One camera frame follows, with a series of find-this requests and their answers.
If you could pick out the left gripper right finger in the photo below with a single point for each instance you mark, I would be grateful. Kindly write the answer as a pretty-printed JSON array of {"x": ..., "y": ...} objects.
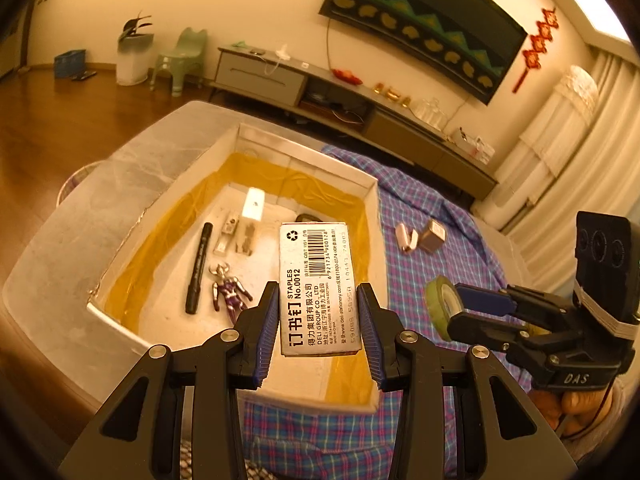
[{"x": 500, "y": 432}]

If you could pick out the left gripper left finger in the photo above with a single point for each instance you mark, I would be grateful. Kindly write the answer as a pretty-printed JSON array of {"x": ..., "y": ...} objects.
[{"x": 136, "y": 434}]

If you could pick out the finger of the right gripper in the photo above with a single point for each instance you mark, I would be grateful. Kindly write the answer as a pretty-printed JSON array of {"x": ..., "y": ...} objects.
[
  {"x": 472, "y": 328},
  {"x": 483, "y": 300}
]

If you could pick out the green tape roll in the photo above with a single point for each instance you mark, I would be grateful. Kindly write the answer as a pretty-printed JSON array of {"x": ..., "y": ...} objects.
[{"x": 442, "y": 304}]

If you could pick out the red white staples box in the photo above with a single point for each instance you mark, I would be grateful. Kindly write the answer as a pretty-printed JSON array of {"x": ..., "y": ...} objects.
[{"x": 318, "y": 312}]

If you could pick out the black marker pen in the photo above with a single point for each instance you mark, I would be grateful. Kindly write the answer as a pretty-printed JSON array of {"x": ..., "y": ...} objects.
[{"x": 194, "y": 288}]

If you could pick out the purple silver action figure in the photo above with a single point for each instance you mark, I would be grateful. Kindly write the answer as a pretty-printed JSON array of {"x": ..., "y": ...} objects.
[{"x": 229, "y": 291}]

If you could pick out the white clear tube bottle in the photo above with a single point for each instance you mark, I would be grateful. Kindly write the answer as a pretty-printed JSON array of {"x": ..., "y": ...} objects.
[{"x": 226, "y": 234}]

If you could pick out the black frame glasses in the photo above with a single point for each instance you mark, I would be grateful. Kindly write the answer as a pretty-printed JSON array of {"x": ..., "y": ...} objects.
[{"x": 307, "y": 218}]

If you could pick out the person's right hand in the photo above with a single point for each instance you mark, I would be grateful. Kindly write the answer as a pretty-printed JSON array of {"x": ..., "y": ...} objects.
[{"x": 572, "y": 413}]

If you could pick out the square metal tin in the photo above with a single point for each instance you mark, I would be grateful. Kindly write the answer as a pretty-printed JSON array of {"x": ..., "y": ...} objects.
[{"x": 432, "y": 237}]

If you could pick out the plaid cloth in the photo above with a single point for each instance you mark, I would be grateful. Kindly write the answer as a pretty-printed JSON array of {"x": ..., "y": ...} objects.
[{"x": 288, "y": 444}]

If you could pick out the white stapler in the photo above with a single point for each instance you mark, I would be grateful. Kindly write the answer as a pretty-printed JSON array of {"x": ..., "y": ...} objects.
[{"x": 407, "y": 239}]

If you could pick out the white floor air conditioner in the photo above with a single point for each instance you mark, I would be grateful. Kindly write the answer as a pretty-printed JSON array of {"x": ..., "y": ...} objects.
[{"x": 543, "y": 149}]

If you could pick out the grey tv cabinet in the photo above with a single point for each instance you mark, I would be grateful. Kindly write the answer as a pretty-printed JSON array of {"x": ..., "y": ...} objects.
[{"x": 315, "y": 94}]

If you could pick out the glass jars on cabinet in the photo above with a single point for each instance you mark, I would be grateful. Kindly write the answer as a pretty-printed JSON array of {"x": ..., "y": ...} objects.
[{"x": 429, "y": 111}]

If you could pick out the white foam box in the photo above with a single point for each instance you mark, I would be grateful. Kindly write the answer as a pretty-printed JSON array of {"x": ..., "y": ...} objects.
[{"x": 142, "y": 293}]

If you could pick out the white carton in box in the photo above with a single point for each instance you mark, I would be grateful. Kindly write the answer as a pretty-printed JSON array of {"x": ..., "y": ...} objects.
[{"x": 254, "y": 204}]

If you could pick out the red chinese knot decoration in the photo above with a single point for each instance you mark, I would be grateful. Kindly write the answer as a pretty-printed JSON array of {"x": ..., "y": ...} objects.
[{"x": 538, "y": 44}]

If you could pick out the red fruit plate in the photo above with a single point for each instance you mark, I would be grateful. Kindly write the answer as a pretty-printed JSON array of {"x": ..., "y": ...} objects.
[{"x": 347, "y": 77}]

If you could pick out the blue plastic basket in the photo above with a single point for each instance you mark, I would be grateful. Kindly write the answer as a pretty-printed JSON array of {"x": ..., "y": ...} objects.
[{"x": 69, "y": 64}]

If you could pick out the green plastic chair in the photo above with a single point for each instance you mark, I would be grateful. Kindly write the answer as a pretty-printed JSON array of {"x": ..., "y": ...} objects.
[{"x": 187, "y": 58}]

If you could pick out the white bin with plant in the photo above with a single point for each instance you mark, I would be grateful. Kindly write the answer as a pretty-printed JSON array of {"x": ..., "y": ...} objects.
[{"x": 134, "y": 47}]

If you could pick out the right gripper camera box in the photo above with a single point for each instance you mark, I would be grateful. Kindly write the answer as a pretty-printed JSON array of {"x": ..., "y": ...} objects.
[{"x": 606, "y": 282}]

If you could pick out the wall television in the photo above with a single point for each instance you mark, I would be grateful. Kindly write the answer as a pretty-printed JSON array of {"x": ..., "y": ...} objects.
[{"x": 472, "y": 42}]

